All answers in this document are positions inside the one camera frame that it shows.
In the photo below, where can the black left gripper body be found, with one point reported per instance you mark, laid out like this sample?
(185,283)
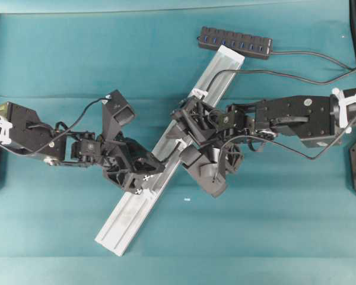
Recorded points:
(114,161)

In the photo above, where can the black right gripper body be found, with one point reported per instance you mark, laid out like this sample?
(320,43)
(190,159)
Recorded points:
(218,128)

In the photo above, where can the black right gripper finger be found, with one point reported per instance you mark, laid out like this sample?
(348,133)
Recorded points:
(182,128)
(191,155)

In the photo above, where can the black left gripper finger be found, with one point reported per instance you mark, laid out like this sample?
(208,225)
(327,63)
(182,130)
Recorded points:
(136,182)
(141,159)

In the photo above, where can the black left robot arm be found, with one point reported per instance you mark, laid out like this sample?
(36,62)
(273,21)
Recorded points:
(24,134)

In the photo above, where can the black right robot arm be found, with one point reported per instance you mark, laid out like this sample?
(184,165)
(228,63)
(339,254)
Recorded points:
(318,121)

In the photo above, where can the black USB hub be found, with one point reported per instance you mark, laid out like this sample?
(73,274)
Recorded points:
(245,44)

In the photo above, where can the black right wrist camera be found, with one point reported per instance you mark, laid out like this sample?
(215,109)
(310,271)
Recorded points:
(207,176)

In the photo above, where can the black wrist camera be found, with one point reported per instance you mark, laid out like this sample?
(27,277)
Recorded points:
(207,176)
(116,113)

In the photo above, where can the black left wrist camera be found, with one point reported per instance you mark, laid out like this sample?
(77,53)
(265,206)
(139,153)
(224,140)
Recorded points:
(116,113)

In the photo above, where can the aluminium profile rail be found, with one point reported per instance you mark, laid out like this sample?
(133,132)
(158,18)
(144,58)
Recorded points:
(132,210)

